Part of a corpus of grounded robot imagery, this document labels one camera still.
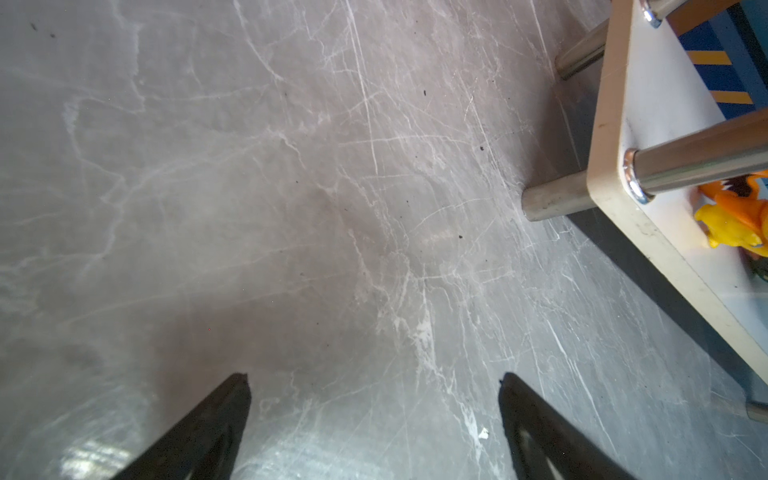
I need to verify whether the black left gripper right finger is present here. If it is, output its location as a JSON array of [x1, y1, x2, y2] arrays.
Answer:
[[498, 372, 632, 479]]

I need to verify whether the pink green monster figure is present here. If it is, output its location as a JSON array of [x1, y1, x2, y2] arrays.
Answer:
[[749, 256, 768, 282]]

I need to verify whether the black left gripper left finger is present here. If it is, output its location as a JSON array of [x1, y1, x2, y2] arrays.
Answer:
[[115, 373, 252, 479]]

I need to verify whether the white two-tier metal shelf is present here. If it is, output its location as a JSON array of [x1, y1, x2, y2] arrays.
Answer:
[[522, 1, 767, 422]]

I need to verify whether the orange yellow dragon figure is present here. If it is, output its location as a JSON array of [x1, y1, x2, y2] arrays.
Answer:
[[694, 170, 767, 258]]

